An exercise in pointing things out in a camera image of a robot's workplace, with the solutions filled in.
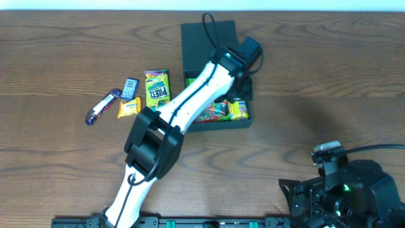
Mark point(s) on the blue gum pack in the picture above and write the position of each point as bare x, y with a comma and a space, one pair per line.
130, 89

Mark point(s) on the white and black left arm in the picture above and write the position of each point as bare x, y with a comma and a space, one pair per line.
156, 137

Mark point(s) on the yellow Julie's Le-mond biscuit pack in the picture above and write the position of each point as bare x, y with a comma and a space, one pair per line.
128, 108

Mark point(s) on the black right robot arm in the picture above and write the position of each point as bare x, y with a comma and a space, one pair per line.
347, 193

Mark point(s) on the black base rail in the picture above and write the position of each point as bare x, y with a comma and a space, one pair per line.
155, 222

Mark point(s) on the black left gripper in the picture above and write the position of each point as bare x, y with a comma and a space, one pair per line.
245, 87

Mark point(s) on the blue fruit and nut bar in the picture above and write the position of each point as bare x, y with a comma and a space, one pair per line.
102, 106

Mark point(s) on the yellow Mentos candy bottle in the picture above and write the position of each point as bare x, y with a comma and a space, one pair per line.
238, 110

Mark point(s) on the green Haribo gummy bag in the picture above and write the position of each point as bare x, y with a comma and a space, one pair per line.
214, 112

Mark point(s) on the black open gift box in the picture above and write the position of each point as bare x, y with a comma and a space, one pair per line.
196, 50

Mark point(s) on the yellow Pretz snack box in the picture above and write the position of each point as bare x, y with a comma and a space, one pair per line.
157, 88

